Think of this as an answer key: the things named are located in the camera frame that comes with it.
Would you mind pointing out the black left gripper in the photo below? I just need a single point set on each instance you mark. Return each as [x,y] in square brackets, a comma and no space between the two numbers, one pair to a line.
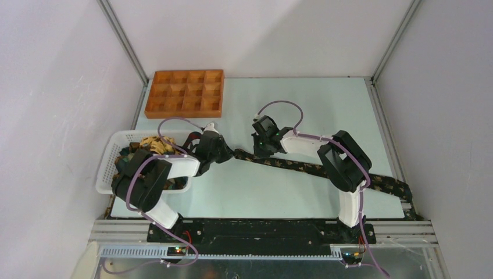
[228,153]

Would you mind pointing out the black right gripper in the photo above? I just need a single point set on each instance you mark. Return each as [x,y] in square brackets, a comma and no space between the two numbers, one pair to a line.
[257,151]

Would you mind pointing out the black gold floral tie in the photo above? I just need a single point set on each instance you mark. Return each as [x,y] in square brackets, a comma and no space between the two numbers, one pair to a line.
[386,184]

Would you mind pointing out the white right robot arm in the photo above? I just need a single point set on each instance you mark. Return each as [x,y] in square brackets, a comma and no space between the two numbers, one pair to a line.
[346,165]

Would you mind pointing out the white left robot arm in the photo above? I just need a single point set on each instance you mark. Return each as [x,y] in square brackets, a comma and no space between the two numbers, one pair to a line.
[146,169]

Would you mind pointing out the dark red striped tie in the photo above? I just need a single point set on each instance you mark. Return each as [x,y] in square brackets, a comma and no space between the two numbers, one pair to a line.
[192,141]

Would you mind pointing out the wooden compartment tray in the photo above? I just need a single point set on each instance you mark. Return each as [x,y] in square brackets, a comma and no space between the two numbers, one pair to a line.
[186,93]

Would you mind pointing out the white plastic basket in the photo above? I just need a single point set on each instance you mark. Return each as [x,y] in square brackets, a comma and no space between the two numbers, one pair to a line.
[111,161]

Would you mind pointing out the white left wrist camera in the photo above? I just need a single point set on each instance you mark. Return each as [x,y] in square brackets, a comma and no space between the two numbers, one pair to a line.
[211,127]

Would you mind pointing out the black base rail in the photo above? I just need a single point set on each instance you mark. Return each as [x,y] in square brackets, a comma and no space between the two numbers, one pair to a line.
[262,237]

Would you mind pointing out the aluminium frame rail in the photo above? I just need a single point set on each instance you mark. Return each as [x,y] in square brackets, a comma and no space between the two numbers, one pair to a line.
[128,238]

